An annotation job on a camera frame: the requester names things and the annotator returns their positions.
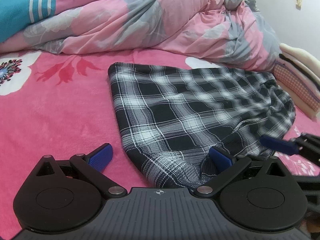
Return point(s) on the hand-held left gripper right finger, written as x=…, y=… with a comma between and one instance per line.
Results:
x=220, y=158

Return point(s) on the pink checked folded garment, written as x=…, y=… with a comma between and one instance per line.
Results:
x=292, y=82

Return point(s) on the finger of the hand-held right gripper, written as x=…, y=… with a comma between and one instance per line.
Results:
x=275, y=143

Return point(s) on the blue striped plush cushion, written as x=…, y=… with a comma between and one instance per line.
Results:
x=15, y=10

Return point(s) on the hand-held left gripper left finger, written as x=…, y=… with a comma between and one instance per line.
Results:
x=101, y=155

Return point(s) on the beige folded cloth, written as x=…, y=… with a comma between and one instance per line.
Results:
x=310, y=110

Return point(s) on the pink floral bed sheet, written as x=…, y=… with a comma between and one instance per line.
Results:
x=62, y=120

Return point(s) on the black white plaid pants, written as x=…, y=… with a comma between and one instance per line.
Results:
x=187, y=110

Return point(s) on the pink grey floral duvet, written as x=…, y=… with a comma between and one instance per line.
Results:
x=137, y=22

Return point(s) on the black folded garment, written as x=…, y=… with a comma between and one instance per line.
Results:
x=300, y=68

